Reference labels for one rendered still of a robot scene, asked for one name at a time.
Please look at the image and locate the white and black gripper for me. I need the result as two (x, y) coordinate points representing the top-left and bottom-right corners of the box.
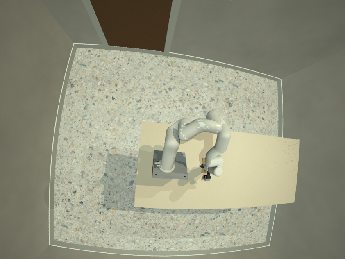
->
(200, 164), (208, 171)

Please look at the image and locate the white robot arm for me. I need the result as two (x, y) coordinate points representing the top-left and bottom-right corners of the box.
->
(155, 111), (231, 181)

